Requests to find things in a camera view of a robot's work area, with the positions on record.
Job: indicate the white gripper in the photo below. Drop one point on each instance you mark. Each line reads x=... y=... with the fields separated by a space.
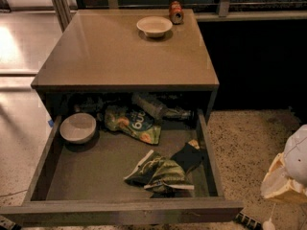
x=297 y=155

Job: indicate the drawer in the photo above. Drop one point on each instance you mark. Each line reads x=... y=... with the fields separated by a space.
x=79 y=185

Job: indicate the plastic bottle in drawer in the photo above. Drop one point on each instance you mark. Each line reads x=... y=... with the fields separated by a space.
x=157 y=109

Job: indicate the brown drawer cabinet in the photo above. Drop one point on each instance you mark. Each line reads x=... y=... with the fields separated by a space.
x=104 y=50

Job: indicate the grey bowl in drawer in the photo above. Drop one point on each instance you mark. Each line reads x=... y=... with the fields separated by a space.
x=78 y=128

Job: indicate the black power strip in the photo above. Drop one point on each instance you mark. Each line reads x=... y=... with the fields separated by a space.
x=248 y=222

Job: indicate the black snack bag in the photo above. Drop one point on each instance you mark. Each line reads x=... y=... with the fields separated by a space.
x=190 y=156

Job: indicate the green striped snack bag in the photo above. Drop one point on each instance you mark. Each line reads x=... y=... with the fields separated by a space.
x=159 y=174

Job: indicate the green chip bag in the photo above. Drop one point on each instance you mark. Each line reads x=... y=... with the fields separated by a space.
x=134 y=122

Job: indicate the white bowl on cabinet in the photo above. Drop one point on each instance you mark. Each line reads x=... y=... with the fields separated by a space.
x=154 y=26

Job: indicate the orange soda can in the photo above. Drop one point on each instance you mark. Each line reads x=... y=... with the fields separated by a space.
x=176 y=13

